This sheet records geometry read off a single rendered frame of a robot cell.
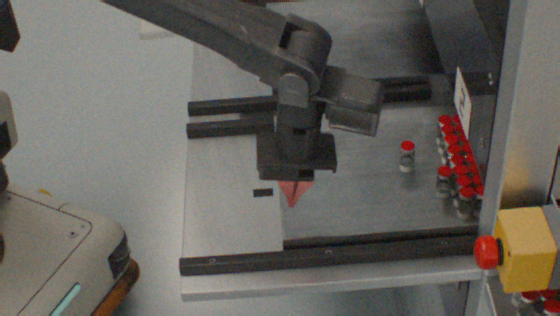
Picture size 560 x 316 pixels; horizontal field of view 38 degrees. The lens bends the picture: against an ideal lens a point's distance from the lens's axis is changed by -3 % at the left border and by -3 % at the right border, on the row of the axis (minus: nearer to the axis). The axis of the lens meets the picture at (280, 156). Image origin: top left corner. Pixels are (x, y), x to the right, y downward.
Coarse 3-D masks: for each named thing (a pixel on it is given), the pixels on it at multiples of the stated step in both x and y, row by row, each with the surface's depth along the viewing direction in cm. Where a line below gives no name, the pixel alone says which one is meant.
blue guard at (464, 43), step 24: (432, 0) 128; (456, 0) 112; (432, 24) 130; (456, 24) 113; (480, 24) 100; (456, 48) 114; (480, 48) 101; (456, 72) 116; (480, 72) 102; (480, 96) 103; (480, 120) 104; (480, 168) 106
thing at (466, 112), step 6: (456, 84) 115; (462, 84) 111; (456, 90) 116; (456, 96) 116; (462, 96) 112; (468, 96) 109; (456, 102) 116; (468, 102) 109; (462, 108) 113; (468, 108) 109; (462, 114) 113; (468, 114) 109; (462, 120) 113; (468, 120) 110; (462, 126) 114; (468, 126) 110
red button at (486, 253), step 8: (480, 240) 95; (488, 240) 94; (480, 248) 94; (488, 248) 94; (496, 248) 94; (480, 256) 94; (488, 256) 94; (496, 256) 94; (480, 264) 95; (488, 264) 94; (496, 264) 94
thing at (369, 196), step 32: (384, 128) 131; (416, 128) 130; (352, 160) 126; (384, 160) 125; (416, 160) 125; (320, 192) 121; (352, 192) 121; (384, 192) 120; (416, 192) 120; (288, 224) 117; (320, 224) 116; (352, 224) 116; (384, 224) 115; (416, 224) 115; (448, 224) 110
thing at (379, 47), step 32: (320, 0) 155; (352, 0) 155; (384, 0) 155; (416, 0) 155; (352, 32) 152; (384, 32) 151; (416, 32) 151; (352, 64) 144; (384, 64) 144; (416, 64) 143
